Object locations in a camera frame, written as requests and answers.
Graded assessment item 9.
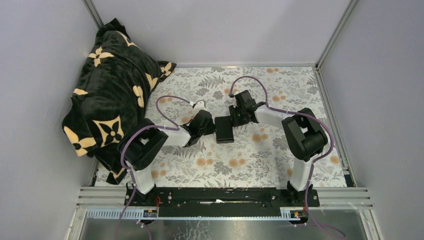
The black paper box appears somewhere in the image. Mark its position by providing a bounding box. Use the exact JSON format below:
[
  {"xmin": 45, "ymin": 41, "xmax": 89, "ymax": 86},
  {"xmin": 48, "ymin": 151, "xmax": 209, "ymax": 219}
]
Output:
[{"xmin": 214, "ymin": 116, "xmax": 235, "ymax": 144}]

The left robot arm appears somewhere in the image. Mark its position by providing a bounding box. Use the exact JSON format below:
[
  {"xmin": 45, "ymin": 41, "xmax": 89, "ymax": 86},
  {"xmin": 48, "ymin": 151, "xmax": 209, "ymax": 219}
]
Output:
[{"xmin": 117, "ymin": 109, "xmax": 215, "ymax": 206}]

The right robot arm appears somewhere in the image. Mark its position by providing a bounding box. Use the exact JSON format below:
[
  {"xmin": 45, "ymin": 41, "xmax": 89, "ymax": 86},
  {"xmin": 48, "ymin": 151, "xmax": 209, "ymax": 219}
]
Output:
[{"xmin": 229, "ymin": 90, "xmax": 328, "ymax": 206}]

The floral tablecloth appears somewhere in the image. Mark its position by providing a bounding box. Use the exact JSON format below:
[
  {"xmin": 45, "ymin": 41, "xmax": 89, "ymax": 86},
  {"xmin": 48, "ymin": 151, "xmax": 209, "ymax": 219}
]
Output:
[{"xmin": 94, "ymin": 65, "xmax": 348, "ymax": 189}]

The black floral blanket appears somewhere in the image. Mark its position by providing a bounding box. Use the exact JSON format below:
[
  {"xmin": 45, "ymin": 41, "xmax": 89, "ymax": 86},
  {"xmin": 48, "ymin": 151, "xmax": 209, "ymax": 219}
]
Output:
[{"xmin": 61, "ymin": 19, "xmax": 176, "ymax": 185}]

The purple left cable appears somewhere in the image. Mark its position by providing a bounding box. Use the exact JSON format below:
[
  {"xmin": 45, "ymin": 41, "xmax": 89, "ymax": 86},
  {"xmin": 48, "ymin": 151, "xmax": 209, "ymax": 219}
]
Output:
[{"xmin": 118, "ymin": 95, "xmax": 206, "ymax": 240}]

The purple cable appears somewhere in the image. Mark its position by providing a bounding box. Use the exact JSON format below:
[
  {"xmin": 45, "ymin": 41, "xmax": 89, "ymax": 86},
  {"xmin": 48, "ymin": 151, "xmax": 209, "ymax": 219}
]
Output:
[
  {"xmin": 118, "ymin": 95, "xmax": 206, "ymax": 240},
  {"xmin": 227, "ymin": 75, "xmax": 349, "ymax": 240}
]

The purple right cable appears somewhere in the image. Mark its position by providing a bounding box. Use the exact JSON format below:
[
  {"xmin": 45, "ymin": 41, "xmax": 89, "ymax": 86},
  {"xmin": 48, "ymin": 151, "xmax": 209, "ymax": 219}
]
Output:
[{"xmin": 227, "ymin": 75, "xmax": 349, "ymax": 240}]

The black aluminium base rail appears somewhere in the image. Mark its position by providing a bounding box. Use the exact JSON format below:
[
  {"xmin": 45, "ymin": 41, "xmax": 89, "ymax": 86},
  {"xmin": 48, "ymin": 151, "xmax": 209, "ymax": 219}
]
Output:
[{"xmin": 77, "ymin": 187, "xmax": 373, "ymax": 222}]

